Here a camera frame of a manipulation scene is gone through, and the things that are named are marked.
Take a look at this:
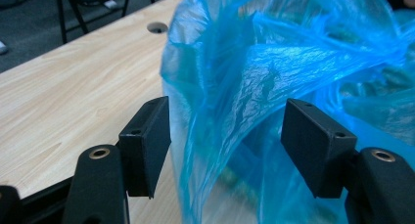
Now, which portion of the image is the black chair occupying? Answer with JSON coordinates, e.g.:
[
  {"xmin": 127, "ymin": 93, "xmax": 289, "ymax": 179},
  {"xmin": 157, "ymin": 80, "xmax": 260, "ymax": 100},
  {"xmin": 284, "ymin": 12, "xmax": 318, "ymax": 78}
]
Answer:
[{"xmin": 53, "ymin": 0, "xmax": 157, "ymax": 45}]

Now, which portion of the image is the blue plastic bag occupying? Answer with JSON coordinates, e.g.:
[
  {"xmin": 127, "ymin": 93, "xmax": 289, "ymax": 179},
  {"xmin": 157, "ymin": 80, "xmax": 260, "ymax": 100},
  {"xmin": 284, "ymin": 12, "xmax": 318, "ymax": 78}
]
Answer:
[{"xmin": 160, "ymin": 0, "xmax": 415, "ymax": 224}]

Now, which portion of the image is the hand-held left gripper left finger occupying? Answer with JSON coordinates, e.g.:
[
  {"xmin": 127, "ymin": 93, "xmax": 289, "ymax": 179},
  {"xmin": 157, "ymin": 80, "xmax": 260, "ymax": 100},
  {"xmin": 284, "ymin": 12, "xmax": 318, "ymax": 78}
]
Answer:
[{"xmin": 117, "ymin": 96, "xmax": 172, "ymax": 200}]

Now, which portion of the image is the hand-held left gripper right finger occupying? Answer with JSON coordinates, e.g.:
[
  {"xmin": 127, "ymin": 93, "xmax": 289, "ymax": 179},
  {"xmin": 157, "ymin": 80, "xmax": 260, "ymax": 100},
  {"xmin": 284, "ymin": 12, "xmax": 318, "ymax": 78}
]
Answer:
[{"xmin": 280, "ymin": 98, "xmax": 358, "ymax": 200}]

